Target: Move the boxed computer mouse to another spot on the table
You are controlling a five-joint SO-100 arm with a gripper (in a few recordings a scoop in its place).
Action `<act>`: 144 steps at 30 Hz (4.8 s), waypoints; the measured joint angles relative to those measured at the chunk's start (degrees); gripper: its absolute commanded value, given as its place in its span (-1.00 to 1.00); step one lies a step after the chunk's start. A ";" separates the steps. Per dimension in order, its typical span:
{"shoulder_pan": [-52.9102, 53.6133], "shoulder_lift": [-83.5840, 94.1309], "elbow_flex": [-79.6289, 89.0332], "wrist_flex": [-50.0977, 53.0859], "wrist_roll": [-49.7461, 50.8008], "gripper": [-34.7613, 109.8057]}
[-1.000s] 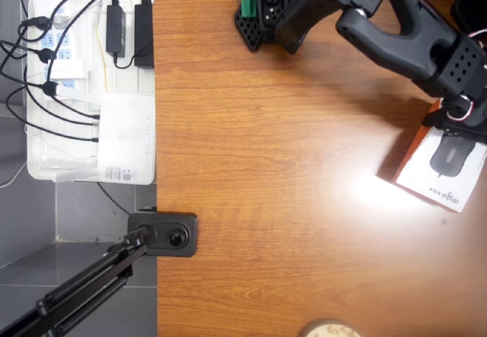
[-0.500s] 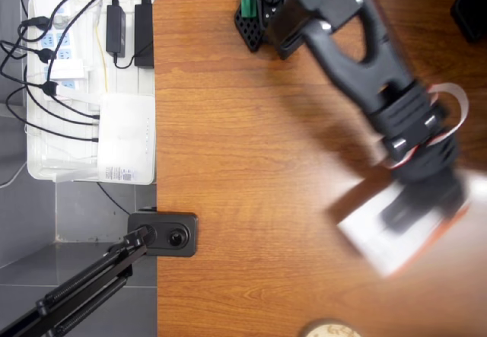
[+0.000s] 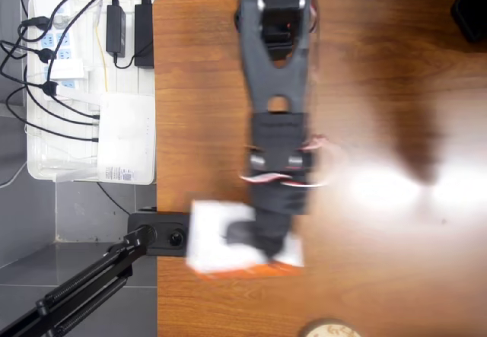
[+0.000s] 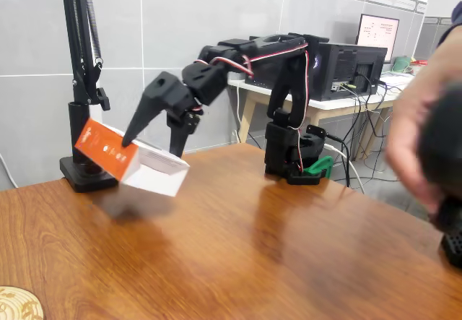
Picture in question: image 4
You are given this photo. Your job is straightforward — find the white orange mouse box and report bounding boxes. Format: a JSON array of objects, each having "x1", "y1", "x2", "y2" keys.
[{"x1": 74, "y1": 117, "x2": 191, "y2": 197}]

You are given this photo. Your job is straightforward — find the person forearm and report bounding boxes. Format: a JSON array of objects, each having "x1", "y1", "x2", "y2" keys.
[{"x1": 427, "y1": 1, "x2": 462, "y2": 90}]

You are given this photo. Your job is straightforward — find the person hand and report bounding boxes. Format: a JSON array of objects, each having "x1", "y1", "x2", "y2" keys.
[{"x1": 384, "y1": 63, "x2": 448, "y2": 212}]

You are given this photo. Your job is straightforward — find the black desk clamp base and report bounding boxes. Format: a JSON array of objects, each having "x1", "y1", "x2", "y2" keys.
[{"x1": 59, "y1": 101, "x2": 120, "y2": 194}]

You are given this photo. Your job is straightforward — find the green table clamp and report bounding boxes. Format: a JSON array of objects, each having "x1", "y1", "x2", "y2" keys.
[{"x1": 302, "y1": 155, "x2": 335, "y2": 181}]

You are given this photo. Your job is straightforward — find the white side table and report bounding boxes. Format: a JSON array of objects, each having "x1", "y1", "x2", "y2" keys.
[{"x1": 227, "y1": 70, "x2": 416, "y2": 162}]

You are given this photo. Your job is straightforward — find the black computer case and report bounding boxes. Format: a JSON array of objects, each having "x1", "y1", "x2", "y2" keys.
[{"x1": 245, "y1": 38, "x2": 389, "y2": 103}]

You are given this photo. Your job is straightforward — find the computer monitor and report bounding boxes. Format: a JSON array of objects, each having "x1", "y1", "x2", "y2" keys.
[{"x1": 355, "y1": 14, "x2": 401, "y2": 64}]

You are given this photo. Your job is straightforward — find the round wooden coaster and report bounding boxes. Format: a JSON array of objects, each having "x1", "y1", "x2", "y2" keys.
[{"x1": 0, "y1": 285, "x2": 45, "y2": 320}]

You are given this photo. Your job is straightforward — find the red white servo cable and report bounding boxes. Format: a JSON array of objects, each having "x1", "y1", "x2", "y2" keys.
[{"x1": 211, "y1": 43, "x2": 310, "y2": 173}]

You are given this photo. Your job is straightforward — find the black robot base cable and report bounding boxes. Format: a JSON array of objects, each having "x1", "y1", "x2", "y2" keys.
[{"x1": 324, "y1": 134, "x2": 353, "y2": 188}]

